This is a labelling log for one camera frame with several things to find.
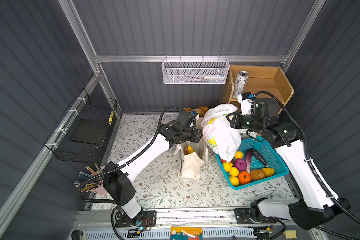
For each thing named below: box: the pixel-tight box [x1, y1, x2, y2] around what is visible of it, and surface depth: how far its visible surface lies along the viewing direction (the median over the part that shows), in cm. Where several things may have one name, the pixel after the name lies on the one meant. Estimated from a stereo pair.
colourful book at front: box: [170, 226, 203, 240], surface depth 71 cm
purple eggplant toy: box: [245, 148, 252, 174], surface depth 93 cm
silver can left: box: [232, 70, 250, 99], surface depth 77 cm
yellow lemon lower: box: [229, 176, 240, 187], surface depth 83 cm
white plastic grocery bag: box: [201, 103, 247, 162], surface depth 68 cm
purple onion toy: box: [234, 158, 247, 171], surface depth 88 cm
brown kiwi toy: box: [250, 169, 266, 180], surface depth 82 cm
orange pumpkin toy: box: [238, 171, 252, 185], surface depth 83 cm
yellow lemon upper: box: [222, 161, 233, 172], surface depth 86 cm
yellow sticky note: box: [283, 230, 298, 239], surface depth 69 cm
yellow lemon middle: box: [229, 166, 239, 177], surface depth 86 cm
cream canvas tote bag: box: [173, 139, 209, 179], surface depth 75 cm
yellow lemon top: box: [234, 150, 244, 159], surface depth 94 cm
